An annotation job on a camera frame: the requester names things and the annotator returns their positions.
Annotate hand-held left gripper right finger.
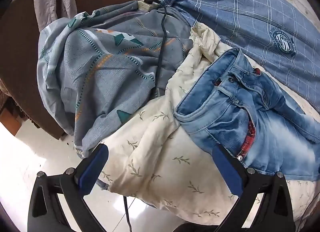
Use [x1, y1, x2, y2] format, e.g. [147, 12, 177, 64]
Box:
[212, 144, 297, 232]

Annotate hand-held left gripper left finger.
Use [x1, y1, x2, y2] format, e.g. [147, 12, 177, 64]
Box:
[27, 144, 109, 232]

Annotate light blue denim pants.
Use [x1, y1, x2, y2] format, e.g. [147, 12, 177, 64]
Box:
[174, 47, 320, 181]

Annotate cream leaf-print bed sheet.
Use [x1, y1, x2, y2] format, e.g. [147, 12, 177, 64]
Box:
[99, 21, 320, 232]

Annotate grey patterned blanket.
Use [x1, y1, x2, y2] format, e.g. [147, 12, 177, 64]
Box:
[37, 0, 194, 159]

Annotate cardboard box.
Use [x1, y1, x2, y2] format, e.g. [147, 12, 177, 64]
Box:
[0, 97, 30, 135]

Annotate white power strip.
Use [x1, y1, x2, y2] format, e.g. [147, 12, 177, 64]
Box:
[138, 0, 162, 11]

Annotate black cable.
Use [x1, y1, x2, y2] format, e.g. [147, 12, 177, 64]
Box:
[123, 195, 133, 232]
[150, 2, 168, 97]

